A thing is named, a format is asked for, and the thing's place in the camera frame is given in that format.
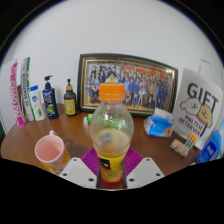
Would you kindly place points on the pink and white long box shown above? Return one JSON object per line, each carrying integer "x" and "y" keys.
{"x": 16, "y": 96}

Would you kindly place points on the blue detergent bottle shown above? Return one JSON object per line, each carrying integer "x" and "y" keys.
{"x": 210, "y": 150}

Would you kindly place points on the orange-capped juice bottle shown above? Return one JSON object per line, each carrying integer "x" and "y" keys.
{"x": 111, "y": 133}

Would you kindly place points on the dark blue pump bottle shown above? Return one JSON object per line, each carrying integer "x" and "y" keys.
{"x": 50, "y": 103}

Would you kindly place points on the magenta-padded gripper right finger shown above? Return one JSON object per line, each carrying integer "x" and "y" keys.
{"x": 146, "y": 172}

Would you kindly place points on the orange-tipped white stick pack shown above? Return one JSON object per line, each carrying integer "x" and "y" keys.
{"x": 191, "y": 140}

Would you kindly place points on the white paper gift bag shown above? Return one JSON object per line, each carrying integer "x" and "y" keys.
{"x": 200, "y": 100}

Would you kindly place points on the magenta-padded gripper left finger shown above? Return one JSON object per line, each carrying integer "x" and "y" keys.
{"x": 78, "y": 172}

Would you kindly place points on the pink and yellow mug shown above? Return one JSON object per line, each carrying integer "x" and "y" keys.
{"x": 50, "y": 151}

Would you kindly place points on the framed group photo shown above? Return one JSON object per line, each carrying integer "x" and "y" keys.
{"x": 146, "y": 83}

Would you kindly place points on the white shampoo bottle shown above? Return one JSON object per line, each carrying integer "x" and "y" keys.
{"x": 37, "y": 105}

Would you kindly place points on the brown pump bottle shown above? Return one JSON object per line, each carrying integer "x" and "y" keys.
{"x": 70, "y": 103}

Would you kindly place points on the small green packet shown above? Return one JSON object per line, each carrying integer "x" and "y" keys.
{"x": 89, "y": 118}

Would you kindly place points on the white and green long box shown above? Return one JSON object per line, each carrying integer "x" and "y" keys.
{"x": 26, "y": 86}

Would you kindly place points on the blue tissue pack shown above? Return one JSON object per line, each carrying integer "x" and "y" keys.
{"x": 159, "y": 126}

